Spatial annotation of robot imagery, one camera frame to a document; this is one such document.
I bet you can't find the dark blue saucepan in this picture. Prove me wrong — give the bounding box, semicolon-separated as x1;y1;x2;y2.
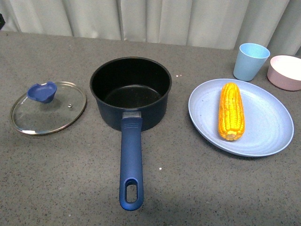
90;57;172;211

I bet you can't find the yellow corn cob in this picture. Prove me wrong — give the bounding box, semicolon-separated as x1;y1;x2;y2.
218;82;245;141

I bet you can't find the glass lid blue knob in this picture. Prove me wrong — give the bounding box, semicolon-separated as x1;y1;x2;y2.
10;81;87;136

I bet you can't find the light blue cup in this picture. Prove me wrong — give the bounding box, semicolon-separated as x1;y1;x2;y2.
233;43;270;81

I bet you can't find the light blue plate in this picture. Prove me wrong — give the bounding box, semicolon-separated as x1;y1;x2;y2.
188;79;294;157

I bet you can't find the pink bowl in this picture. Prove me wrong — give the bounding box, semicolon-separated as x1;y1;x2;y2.
267;55;301;91

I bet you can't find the white curtain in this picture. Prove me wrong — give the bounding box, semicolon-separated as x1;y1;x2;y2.
0;0;301;55

